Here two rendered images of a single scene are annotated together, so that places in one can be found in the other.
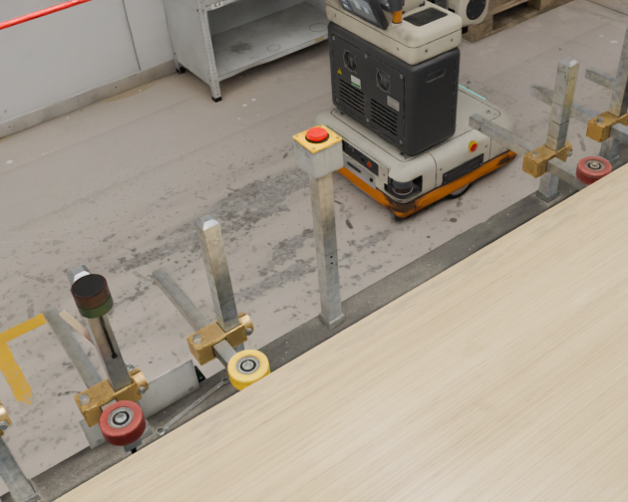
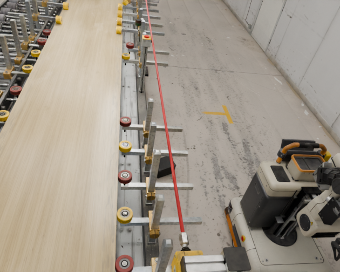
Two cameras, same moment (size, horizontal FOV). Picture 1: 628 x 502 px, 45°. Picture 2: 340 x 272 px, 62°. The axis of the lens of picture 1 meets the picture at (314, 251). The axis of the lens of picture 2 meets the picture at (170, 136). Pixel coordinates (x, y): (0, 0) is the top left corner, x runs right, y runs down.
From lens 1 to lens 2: 3.06 m
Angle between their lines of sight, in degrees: 75
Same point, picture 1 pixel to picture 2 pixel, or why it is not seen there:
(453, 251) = (142, 116)
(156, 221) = (264, 156)
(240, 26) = not seen: outside the picture
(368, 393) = (104, 60)
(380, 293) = (141, 100)
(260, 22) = not seen: outside the picture
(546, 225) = (115, 99)
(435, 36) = (264, 172)
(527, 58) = not seen: outside the picture
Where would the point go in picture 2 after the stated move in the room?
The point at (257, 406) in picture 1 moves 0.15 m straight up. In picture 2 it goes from (116, 52) to (116, 37)
